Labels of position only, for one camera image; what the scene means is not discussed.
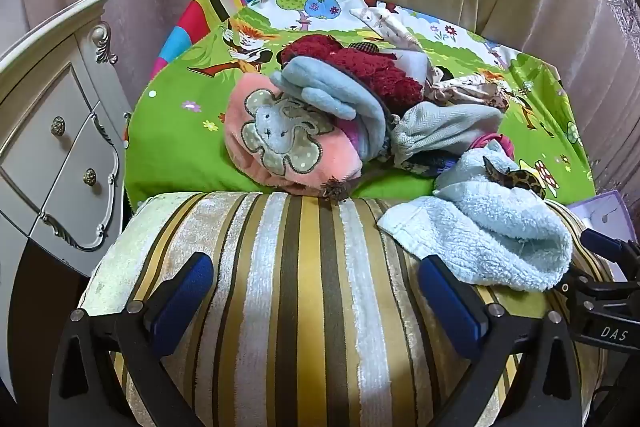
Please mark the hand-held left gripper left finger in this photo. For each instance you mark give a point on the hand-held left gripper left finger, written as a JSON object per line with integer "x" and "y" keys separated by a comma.
{"x": 182, "y": 302}

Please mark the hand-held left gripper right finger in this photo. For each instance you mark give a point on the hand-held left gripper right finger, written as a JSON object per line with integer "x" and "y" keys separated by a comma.
{"x": 450, "y": 312}

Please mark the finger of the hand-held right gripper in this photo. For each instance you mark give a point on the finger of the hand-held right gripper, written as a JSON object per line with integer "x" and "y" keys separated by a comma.
{"x": 597, "y": 241}

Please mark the purple cardboard box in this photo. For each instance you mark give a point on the purple cardboard box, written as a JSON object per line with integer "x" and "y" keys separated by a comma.
{"x": 600, "y": 212}

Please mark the light blue terry towel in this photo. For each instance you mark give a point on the light blue terry towel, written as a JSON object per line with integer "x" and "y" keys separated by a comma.
{"x": 475, "y": 232}

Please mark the leopard print cloth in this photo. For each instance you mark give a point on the leopard print cloth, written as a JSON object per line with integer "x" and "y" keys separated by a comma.
{"x": 525, "y": 182}

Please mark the pink elephant towel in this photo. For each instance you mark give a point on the pink elephant towel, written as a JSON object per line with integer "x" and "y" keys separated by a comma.
{"x": 240, "y": 142}

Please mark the grey herringbone cloth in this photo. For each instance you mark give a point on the grey herringbone cloth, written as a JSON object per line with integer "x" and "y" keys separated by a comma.
{"x": 440, "y": 127}

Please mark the floral patterned cloth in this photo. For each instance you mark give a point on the floral patterned cloth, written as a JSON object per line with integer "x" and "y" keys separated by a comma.
{"x": 465, "y": 89}

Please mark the dark red knitted hat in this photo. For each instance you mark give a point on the dark red knitted hat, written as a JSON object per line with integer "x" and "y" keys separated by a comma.
{"x": 370, "y": 72}

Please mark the light blue fleece cloth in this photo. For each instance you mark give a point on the light blue fleece cloth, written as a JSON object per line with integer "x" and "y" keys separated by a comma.
{"x": 325, "y": 87}

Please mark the white patterned cloth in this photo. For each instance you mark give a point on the white patterned cloth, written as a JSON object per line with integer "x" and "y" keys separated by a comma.
{"x": 395, "y": 32}

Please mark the striped beige blanket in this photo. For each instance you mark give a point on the striped beige blanket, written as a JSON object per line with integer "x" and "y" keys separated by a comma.
{"x": 300, "y": 307}

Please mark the green cartoon printed blanket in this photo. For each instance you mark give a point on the green cartoon printed blanket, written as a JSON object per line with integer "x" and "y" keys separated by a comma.
{"x": 200, "y": 147}

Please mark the brown fur pom-pom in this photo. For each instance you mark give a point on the brown fur pom-pom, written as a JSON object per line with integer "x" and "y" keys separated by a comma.
{"x": 336, "y": 190}

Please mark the white ornate nightstand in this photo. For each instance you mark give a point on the white ornate nightstand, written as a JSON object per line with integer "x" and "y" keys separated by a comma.
{"x": 50, "y": 157}

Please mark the multicoloured striped blanket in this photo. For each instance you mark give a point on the multicoloured striped blanket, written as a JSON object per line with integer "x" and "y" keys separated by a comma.
{"x": 180, "y": 32}

